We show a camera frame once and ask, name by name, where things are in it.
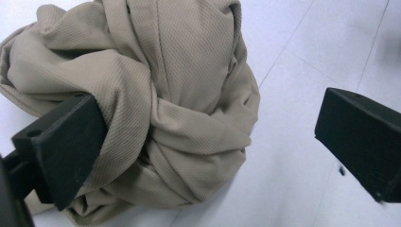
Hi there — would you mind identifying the beige textured cloth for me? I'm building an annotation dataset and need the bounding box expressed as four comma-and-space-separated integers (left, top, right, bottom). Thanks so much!
0, 0, 261, 227

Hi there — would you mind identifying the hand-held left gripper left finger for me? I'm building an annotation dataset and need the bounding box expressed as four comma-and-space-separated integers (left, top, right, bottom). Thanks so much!
10, 93, 108, 212

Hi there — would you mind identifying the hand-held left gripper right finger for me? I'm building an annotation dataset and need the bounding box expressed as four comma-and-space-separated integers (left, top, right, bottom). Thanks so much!
313, 87, 401, 203

